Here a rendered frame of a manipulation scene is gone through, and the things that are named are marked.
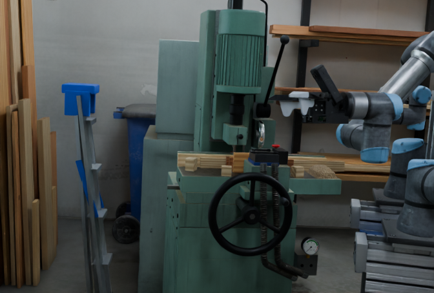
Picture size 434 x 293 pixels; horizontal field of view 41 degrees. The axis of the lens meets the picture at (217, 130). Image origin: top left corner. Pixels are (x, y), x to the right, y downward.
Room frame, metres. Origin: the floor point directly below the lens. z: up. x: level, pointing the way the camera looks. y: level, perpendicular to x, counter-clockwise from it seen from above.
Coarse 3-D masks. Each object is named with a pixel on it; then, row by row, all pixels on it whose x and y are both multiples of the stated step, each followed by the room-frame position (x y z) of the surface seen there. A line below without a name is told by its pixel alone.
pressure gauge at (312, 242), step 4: (304, 240) 2.06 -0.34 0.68; (308, 240) 2.04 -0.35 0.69; (312, 240) 2.05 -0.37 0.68; (304, 244) 2.04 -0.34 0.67; (308, 244) 2.05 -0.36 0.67; (312, 244) 2.05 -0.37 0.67; (316, 244) 2.05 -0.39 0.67; (304, 248) 2.04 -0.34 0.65; (308, 248) 2.05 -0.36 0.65; (312, 248) 2.05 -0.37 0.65; (316, 248) 2.05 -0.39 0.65; (308, 252) 2.05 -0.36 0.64; (312, 252) 2.05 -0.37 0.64; (308, 256) 2.07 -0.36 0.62
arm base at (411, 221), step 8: (408, 200) 1.77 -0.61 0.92; (408, 208) 1.76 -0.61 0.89; (416, 208) 1.74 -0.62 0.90; (424, 208) 1.73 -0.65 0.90; (432, 208) 1.73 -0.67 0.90; (400, 216) 1.78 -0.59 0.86; (408, 216) 1.76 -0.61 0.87; (416, 216) 1.73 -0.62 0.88; (424, 216) 1.72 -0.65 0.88; (432, 216) 1.72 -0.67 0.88; (400, 224) 1.77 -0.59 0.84; (408, 224) 1.76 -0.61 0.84; (416, 224) 1.73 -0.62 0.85; (424, 224) 1.72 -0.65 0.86; (432, 224) 1.72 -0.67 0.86; (408, 232) 1.73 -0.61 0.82; (416, 232) 1.72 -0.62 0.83; (424, 232) 1.71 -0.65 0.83; (432, 232) 1.71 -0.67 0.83
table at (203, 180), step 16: (176, 176) 2.22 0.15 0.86; (192, 176) 2.04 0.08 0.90; (208, 176) 2.05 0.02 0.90; (224, 176) 2.06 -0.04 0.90; (304, 176) 2.15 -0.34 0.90; (208, 192) 2.05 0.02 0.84; (240, 192) 2.04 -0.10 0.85; (256, 192) 1.98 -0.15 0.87; (272, 192) 1.99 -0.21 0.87; (288, 192) 2.00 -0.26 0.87; (304, 192) 2.11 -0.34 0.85; (320, 192) 2.12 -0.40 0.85; (336, 192) 2.13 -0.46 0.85
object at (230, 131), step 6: (228, 126) 2.20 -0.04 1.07; (234, 126) 2.18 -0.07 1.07; (240, 126) 2.19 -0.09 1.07; (228, 132) 2.19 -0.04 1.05; (234, 132) 2.18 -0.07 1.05; (240, 132) 2.18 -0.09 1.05; (246, 132) 2.19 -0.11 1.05; (222, 138) 2.31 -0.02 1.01; (228, 138) 2.18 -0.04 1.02; (234, 138) 2.18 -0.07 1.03; (246, 138) 2.19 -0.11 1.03; (228, 144) 2.18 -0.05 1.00; (234, 144) 2.18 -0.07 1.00; (240, 144) 2.18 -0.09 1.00
